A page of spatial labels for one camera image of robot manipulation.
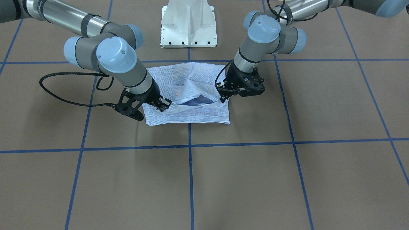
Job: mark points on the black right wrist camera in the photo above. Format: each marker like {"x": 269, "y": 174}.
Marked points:
{"x": 129, "y": 104}

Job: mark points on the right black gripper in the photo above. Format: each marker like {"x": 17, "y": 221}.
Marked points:
{"x": 153, "y": 95}

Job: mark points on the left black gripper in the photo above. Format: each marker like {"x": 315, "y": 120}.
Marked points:
{"x": 233, "y": 76}

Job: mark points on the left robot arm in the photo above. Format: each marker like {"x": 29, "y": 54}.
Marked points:
{"x": 271, "y": 32}

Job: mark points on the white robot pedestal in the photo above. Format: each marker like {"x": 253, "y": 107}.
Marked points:
{"x": 188, "y": 24}

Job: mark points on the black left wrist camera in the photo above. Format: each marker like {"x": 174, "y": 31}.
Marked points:
{"x": 251, "y": 83}

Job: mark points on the light blue striped shirt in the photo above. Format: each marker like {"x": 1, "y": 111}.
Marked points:
{"x": 190, "y": 87}

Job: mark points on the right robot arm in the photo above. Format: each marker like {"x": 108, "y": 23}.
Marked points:
{"x": 102, "y": 46}

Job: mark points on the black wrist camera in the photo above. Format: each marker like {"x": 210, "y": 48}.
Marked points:
{"x": 129, "y": 104}
{"x": 251, "y": 83}

